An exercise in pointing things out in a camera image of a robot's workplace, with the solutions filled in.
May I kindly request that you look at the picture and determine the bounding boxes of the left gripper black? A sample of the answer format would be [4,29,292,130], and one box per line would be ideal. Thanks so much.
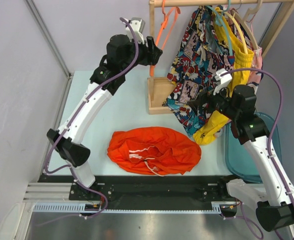
[121,35,163,75]

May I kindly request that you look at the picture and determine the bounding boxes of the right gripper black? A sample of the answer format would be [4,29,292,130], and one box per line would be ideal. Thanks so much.
[187,81,239,120]

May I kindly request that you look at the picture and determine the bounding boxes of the orange plastic hanger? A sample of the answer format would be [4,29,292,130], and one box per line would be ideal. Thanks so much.
[148,0,182,77]

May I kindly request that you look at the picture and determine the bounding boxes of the orange shorts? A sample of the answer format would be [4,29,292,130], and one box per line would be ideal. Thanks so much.
[107,126,202,177]

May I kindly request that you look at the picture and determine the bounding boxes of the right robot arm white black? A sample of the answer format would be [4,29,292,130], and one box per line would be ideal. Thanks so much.
[187,85,294,232]

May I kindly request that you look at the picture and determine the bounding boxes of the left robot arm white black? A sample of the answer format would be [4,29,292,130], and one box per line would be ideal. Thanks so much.
[46,34,163,200]

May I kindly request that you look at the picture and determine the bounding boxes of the comic print shorts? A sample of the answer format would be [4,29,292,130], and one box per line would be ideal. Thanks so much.
[163,6,235,137]

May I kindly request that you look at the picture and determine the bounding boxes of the yellow shorts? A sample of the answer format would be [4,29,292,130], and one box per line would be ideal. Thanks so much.
[193,6,254,145]

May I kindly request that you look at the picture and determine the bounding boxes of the pink patterned shorts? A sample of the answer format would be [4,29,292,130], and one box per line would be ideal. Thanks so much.
[246,14,264,93]

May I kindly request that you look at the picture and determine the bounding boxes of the teal plastic hanger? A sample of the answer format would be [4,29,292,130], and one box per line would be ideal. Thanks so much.
[206,0,233,56]

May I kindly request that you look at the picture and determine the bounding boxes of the yellow plastic hanger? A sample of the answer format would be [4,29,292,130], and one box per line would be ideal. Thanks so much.
[221,11,248,54]

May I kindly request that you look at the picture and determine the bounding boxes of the beige plastic hanger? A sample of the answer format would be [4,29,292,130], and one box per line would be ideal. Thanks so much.
[230,0,263,50]

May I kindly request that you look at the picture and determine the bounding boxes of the wooden clothes rack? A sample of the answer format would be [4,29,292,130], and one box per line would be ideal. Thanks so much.
[147,0,294,115]

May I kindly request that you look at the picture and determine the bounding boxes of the teal plastic basket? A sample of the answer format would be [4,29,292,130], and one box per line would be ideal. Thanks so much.
[225,112,282,184]

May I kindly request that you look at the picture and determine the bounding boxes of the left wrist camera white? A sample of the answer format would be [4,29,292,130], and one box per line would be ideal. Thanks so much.
[124,17,146,44]

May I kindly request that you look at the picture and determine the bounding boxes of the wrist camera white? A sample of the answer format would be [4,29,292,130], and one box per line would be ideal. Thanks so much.
[213,68,233,95]
[124,17,146,44]

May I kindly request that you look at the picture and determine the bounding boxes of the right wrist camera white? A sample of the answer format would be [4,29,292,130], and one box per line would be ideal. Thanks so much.
[213,68,233,95]

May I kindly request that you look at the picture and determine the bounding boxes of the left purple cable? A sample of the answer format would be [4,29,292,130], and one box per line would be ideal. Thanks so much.
[36,16,140,227]

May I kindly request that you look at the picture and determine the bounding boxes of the purple cable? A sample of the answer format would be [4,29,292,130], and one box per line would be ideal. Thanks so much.
[219,68,294,240]
[36,16,140,227]

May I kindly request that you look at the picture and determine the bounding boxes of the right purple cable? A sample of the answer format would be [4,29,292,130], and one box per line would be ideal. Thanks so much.
[219,68,294,240]

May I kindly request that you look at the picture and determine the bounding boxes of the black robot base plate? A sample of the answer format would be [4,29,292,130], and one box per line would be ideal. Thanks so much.
[38,175,239,218]

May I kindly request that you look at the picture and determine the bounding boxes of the white cable duct strip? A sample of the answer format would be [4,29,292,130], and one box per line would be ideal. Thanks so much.
[33,201,225,215]

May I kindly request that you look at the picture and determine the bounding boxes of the aluminium corner post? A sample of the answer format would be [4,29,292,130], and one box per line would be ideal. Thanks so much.
[23,0,73,101]

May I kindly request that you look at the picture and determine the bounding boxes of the aluminium frame rail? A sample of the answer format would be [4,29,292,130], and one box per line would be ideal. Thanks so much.
[21,182,294,203]

